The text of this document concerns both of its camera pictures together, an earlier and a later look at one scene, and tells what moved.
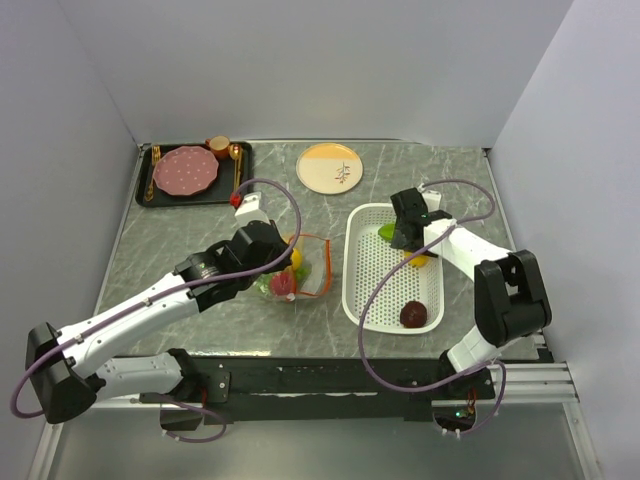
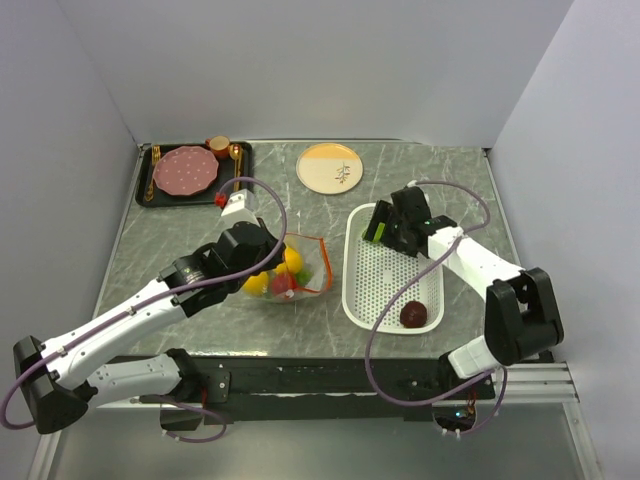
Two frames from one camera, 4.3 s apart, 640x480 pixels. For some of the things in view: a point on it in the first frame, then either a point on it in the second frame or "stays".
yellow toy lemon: x=419 y=261 -> x=256 y=285
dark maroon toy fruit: x=413 y=314 stays
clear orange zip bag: x=309 y=275 stays
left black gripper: x=281 y=248 stays
